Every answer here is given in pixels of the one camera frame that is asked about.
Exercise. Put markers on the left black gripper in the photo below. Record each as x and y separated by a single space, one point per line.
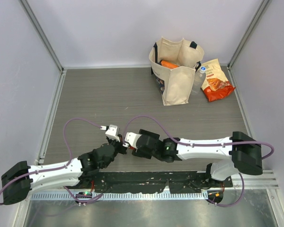
123 148

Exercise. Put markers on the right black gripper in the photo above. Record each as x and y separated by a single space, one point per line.
139 153

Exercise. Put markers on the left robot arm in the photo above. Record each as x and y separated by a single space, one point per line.
22 179

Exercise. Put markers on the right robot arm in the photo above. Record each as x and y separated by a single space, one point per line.
238 153

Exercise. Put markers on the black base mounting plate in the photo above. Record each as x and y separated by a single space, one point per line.
150 182

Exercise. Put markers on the beige canvas tote bag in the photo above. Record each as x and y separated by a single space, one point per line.
175 85

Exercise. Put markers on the orange item in bag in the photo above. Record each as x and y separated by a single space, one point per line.
168 64

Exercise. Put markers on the clear plastic water bottle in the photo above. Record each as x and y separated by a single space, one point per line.
199 79

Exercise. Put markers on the orange chips bag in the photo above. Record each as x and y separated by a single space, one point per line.
216 86

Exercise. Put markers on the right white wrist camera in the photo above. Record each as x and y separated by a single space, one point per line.
131 139

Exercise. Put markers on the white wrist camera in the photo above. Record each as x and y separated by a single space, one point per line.
131 139
111 132

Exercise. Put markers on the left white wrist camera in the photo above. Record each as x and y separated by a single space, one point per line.
111 132

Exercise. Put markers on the slotted cable duct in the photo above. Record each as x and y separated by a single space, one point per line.
166 195

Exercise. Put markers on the left aluminium frame post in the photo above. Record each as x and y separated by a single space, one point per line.
35 23

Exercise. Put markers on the aluminium frame post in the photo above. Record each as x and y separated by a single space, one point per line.
250 29
35 23

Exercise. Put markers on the right aluminium frame post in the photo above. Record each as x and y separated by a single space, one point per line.
250 29

